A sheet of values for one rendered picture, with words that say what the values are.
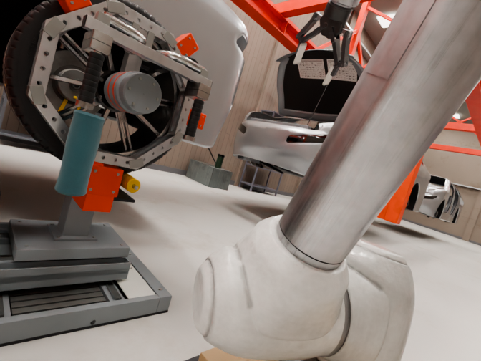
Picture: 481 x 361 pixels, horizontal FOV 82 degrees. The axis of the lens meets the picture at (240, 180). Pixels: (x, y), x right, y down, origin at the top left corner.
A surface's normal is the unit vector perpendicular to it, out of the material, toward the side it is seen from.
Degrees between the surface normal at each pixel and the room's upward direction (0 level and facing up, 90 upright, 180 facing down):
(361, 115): 98
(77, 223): 90
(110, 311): 90
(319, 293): 79
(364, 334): 88
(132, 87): 90
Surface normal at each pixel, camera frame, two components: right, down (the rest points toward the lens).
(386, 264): 0.10, -0.55
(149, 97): 0.66, 0.26
